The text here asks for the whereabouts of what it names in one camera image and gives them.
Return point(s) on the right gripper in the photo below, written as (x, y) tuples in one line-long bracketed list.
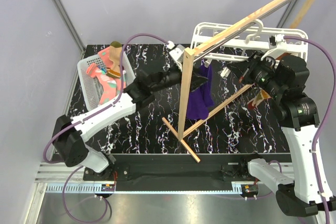
[(243, 70)]

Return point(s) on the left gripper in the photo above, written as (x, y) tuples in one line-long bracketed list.
[(197, 81)]

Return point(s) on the white clip hanger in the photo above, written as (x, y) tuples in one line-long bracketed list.
[(253, 37)]

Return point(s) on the striped beige sock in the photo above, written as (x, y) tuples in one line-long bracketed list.
[(115, 49), (258, 99)]

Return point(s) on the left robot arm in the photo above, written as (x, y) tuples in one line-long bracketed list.
[(71, 134)]

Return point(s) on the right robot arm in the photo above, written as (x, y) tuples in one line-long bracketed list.
[(308, 192)]

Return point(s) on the purple sock pair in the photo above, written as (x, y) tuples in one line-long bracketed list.
[(201, 99)]

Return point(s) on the pink dotted sock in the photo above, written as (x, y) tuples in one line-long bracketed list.
[(108, 83), (103, 54)]

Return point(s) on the white plastic basket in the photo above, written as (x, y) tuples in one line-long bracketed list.
[(97, 87)]

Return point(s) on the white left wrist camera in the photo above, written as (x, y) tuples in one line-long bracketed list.
[(176, 52)]

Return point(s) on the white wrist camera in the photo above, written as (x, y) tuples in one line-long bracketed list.
[(278, 46), (176, 52)]

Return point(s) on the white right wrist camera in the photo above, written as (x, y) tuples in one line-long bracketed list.
[(278, 46)]

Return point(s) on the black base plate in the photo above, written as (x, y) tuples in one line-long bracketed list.
[(176, 172)]

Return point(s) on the aluminium rail frame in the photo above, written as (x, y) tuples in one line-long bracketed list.
[(152, 192)]

